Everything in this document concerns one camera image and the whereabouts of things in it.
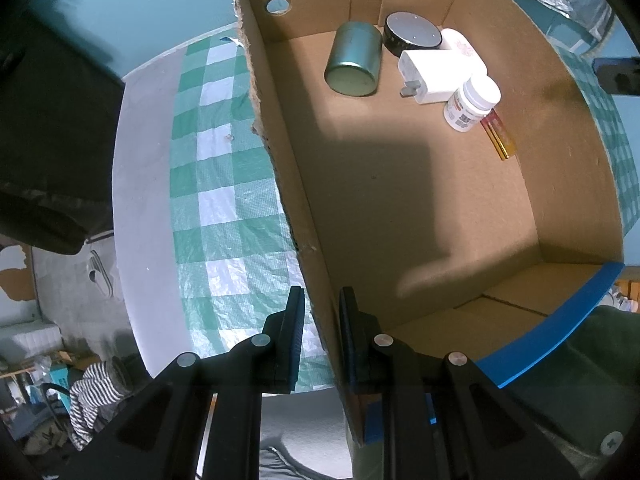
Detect white slippers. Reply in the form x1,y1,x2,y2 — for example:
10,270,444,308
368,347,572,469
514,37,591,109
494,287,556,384
86,252,127,302

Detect green tin can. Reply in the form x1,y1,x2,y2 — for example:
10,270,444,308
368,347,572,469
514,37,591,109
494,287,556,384
324,21,384,98

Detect white charger adapter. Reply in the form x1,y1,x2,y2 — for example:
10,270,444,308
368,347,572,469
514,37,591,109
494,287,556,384
397,49,488,106

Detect cardboard box with blue edge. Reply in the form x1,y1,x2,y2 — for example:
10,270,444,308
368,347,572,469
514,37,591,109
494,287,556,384
232,0,626,448

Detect red and gold slim bar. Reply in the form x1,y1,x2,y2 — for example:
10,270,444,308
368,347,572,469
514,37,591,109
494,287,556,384
480,108,516,162

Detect striped cloth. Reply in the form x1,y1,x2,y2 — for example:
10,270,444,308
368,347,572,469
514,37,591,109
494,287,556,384
69,359,135,452

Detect black round puck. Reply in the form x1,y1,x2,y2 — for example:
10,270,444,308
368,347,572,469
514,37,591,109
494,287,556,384
384,11,444,59

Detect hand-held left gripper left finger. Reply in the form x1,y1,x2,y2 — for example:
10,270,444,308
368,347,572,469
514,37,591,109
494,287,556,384
60,285,306,480

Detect white pill bottle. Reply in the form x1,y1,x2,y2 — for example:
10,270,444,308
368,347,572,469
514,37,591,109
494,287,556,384
443,75,502,134

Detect green checked tablecloth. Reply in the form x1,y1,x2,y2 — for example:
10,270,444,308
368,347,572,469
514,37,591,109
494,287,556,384
169,35,635,395

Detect dark cloth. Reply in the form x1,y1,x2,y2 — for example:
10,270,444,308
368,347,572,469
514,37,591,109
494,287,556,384
0,12,126,256

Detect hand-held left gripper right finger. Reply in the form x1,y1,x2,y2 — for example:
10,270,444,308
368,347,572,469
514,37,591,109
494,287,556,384
339,286,581,480

